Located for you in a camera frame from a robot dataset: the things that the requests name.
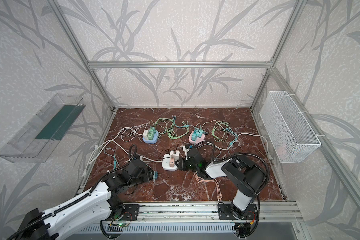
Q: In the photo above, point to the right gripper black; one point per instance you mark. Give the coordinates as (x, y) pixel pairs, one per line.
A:
(184, 163)

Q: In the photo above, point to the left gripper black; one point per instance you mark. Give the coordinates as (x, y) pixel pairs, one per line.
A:
(148, 174)

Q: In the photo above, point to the white power strip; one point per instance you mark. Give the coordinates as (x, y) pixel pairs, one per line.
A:
(168, 163)

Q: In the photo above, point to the white charger adapter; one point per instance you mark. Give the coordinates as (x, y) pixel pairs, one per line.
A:
(175, 155)

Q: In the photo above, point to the teal plug adapter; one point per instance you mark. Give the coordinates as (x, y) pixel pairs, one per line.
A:
(155, 176)

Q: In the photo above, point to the pink plug adapter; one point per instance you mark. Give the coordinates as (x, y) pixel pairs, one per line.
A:
(173, 163)

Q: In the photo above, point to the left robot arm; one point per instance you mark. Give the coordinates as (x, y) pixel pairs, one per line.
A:
(106, 190)

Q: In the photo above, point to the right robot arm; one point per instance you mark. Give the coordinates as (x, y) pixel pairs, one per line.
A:
(249, 173)

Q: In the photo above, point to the pink power strip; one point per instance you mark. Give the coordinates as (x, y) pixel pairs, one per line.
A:
(197, 141)

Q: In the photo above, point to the blue power strip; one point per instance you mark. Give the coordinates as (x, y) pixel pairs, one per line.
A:
(153, 141)

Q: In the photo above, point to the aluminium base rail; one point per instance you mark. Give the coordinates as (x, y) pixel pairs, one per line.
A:
(179, 212)

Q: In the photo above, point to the white wire mesh basket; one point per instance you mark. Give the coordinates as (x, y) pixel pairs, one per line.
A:
(291, 135)

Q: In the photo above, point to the clear plastic wall bin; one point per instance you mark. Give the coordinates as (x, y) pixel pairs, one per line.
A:
(35, 142)

